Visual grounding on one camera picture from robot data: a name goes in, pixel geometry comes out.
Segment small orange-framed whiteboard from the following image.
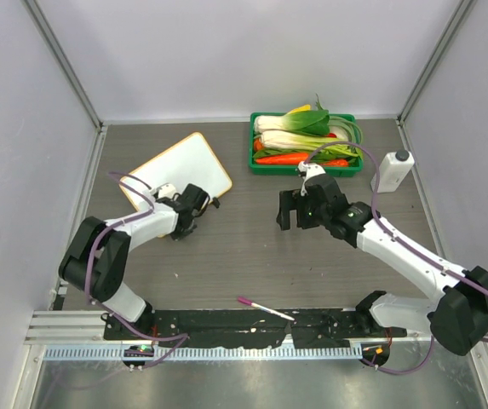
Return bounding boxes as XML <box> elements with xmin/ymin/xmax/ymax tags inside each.
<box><xmin>130</xmin><ymin>132</ymin><xmax>233</xmax><ymax>198</ymax></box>

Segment pink-capped whiteboard marker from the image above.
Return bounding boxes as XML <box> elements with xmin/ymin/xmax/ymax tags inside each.
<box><xmin>237</xmin><ymin>296</ymin><xmax>295</xmax><ymax>322</ymax></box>

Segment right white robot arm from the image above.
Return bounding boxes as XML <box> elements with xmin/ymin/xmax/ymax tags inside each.
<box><xmin>276</xmin><ymin>173</ymin><xmax>488</xmax><ymax>356</ymax></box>

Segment small orange carrot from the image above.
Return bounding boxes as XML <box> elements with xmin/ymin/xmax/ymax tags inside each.
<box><xmin>322</xmin><ymin>158</ymin><xmax>349</xmax><ymax>168</ymax></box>

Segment large orange carrot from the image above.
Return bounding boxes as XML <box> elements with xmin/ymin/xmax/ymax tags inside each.
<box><xmin>255</xmin><ymin>152</ymin><xmax>308</xmax><ymax>165</ymax></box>

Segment green plastic crate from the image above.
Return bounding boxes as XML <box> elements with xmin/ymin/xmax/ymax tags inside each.
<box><xmin>249</xmin><ymin>112</ymin><xmax>365</xmax><ymax>176</ymax></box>

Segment lower bok choy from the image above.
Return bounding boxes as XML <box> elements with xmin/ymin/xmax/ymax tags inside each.
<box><xmin>256</xmin><ymin>130</ymin><xmax>359</xmax><ymax>157</ymax></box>

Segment bok choy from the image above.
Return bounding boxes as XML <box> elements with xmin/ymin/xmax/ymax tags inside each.
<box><xmin>253</xmin><ymin>110</ymin><xmax>330</xmax><ymax>135</ymax></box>
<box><xmin>256</xmin><ymin>130</ymin><xmax>359</xmax><ymax>157</ymax></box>

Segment upper bok choy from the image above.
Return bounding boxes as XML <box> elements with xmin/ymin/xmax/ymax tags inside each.
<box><xmin>253</xmin><ymin>110</ymin><xmax>330</xmax><ymax>135</ymax></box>

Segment white bottle grey cap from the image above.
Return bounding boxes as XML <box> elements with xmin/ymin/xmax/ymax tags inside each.
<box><xmin>370</xmin><ymin>150</ymin><xmax>415</xmax><ymax>193</ymax></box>

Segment green long beans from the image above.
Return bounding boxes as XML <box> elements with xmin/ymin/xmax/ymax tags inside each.
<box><xmin>325</xmin><ymin>115</ymin><xmax>363</xmax><ymax>161</ymax></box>

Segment yellow pepper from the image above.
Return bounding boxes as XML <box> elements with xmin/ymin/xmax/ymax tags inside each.
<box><xmin>287</xmin><ymin>104</ymin><xmax>311</xmax><ymax>115</ymax></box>

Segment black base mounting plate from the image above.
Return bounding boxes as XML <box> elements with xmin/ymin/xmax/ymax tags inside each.
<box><xmin>103</xmin><ymin>307</ymin><xmax>409</xmax><ymax>349</ymax></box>

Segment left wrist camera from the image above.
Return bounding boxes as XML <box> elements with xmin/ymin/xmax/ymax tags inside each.
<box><xmin>152</xmin><ymin>183</ymin><xmax>177</xmax><ymax>200</ymax></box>

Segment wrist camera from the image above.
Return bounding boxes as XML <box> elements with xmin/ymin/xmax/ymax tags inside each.
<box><xmin>297</xmin><ymin>161</ymin><xmax>325</xmax><ymax>185</ymax></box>
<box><xmin>152</xmin><ymin>183</ymin><xmax>177</xmax><ymax>200</ymax></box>

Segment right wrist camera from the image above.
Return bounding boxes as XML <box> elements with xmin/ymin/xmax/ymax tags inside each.
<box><xmin>297</xmin><ymin>161</ymin><xmax>325</xmax><ymax>185</ymax></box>

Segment white slotted cable duct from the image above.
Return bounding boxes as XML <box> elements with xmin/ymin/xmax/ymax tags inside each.
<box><xmin>43</xmin><ymin>343</ymin><xmax>362</xmax><ymax>362</ymax></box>

